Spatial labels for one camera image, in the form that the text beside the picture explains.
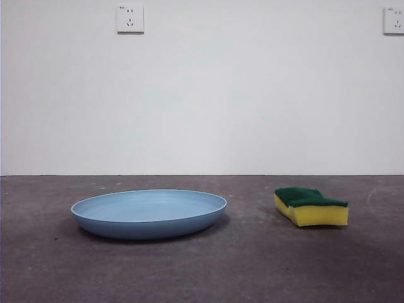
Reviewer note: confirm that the light blue round plate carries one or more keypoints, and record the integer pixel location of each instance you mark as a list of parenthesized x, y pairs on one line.
[(148, 221)]

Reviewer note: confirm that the yellow sponge with green scourer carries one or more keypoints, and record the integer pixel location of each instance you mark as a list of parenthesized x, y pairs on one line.
[(315, 216)]

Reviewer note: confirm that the white wall socket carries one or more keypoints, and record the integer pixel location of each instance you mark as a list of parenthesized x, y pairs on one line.
[(394, 20), (131, 19)]

